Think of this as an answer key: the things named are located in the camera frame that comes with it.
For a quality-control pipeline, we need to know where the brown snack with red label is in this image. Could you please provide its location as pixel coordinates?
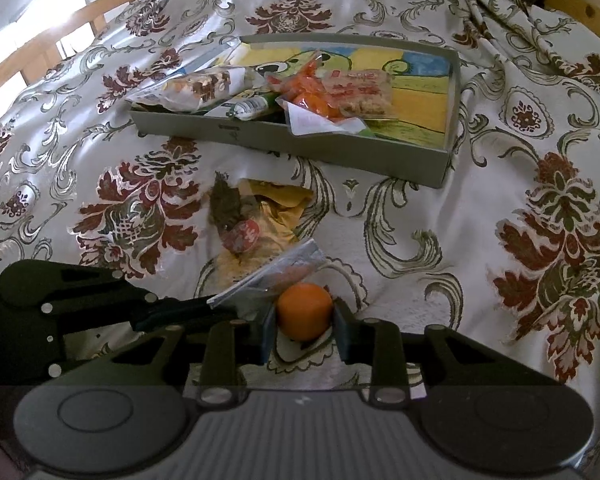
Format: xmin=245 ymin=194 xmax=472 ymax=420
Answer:
xmin=207 ymin=171 xmax=261 ymax=253

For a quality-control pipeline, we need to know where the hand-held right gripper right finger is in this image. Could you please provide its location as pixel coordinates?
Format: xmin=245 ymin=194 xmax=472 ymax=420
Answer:
xmin=331 ymin=299 xmax=526 ymax=407

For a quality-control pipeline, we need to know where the gold snack packet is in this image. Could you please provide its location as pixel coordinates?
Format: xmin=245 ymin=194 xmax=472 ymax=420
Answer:
xmin=215 ymin=178 xmax=315 ymax=281

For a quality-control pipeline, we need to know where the green and white tube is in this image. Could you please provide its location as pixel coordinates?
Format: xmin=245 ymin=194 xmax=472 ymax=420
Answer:
xmin=220 ymin=87 xmax=281 ymax=121

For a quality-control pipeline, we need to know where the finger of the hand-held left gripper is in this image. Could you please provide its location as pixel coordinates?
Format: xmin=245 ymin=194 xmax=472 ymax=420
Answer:
xmin=0 ymin=260 xmax=243 ymax=333

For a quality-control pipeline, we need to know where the clear silver-edged snack packet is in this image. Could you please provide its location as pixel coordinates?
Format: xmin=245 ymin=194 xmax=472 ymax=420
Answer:
xmin=206 ymin=238 xmax=326 ymax=311

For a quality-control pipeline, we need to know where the bright window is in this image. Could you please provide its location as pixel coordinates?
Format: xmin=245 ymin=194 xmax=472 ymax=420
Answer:
xmin=0 ymin=0 xmax=87 ymax=61

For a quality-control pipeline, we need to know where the floral satin blanket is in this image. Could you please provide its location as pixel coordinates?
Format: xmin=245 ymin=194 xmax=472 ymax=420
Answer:
xmin=0 ymin=0 xmax=600 ymax=411

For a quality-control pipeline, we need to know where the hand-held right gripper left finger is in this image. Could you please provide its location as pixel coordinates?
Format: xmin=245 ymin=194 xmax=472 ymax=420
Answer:
xmin=87 ymin=305 xmax=279 ymax=407

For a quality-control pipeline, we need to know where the orange snack packet with paper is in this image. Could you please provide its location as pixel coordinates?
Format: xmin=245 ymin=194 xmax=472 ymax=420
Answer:
xmin=267 ymin=50 xmax=371 ymax=137

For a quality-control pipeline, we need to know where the wooden bed frame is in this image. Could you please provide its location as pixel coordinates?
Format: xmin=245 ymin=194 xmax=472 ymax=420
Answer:
xmin=0 ymin=0 xmax=600 ymax=131

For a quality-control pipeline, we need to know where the clear packet with red print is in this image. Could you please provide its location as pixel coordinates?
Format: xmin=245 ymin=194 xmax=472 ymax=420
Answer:
xmin=320 ymin=69 xmax=396 ymax=121

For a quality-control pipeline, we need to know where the grey tray with painted drawing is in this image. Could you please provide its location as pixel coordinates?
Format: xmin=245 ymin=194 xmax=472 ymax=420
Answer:
xmin=129 ymin=32 xmax=463 ymax=190

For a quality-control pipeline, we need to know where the orange fruit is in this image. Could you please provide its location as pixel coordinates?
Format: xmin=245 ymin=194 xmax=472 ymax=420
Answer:
xmin=276 ymin=282 xmax=334 ymax=343

